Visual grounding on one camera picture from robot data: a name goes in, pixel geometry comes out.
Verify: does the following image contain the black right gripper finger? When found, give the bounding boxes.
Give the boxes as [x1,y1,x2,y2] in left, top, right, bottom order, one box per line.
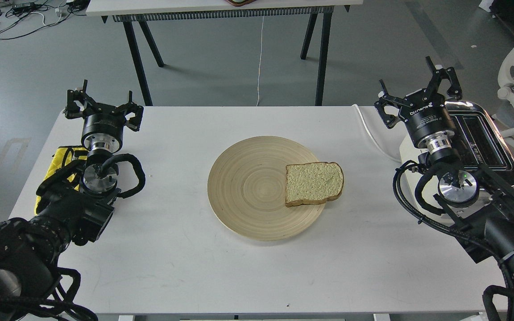
[423,56,463,101]
[374,79,407,129]

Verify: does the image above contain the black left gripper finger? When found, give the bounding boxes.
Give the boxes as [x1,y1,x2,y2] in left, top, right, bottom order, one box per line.
[64,80,101,119]
[113,91,144,132]

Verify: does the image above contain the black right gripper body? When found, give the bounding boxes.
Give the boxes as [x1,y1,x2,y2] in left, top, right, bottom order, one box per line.
[398,89,456,148]

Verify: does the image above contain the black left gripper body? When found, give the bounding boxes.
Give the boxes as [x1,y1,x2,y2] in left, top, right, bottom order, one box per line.
[82,104,129,140]

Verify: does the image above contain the slice of white bread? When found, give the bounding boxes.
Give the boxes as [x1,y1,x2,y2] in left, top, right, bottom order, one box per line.
[285,162,344,207]

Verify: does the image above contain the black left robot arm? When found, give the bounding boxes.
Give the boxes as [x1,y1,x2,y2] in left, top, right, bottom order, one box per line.
[0,82,145,321]

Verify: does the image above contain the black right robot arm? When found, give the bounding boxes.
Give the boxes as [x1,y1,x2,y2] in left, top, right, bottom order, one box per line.
[374,57,514,321]

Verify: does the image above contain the white chrome toaster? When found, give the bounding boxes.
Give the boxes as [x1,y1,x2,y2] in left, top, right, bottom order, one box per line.
[398,100,514,225]

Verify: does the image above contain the yellow cloth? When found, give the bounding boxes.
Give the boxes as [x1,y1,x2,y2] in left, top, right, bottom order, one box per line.
[34,145,88,216]

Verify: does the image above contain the white background table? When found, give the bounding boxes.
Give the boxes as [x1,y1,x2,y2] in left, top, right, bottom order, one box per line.
[85,0,363,106]

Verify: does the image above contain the round wooden plate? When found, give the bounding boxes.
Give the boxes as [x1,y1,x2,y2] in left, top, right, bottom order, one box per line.
[207,136,325,241]

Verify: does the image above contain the brown object on background table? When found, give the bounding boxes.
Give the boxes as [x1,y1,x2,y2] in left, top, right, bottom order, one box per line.
[226,0,255,7]

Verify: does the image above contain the white toaster power cable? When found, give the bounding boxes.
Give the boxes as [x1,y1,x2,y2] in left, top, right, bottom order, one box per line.
[351,103,401,163]

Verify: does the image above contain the black cables on floor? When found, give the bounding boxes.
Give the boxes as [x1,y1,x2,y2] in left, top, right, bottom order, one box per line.
[0,0,91,48]

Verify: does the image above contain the white hanging cable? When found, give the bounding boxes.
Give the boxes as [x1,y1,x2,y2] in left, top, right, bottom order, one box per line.
[256,16,265,107]

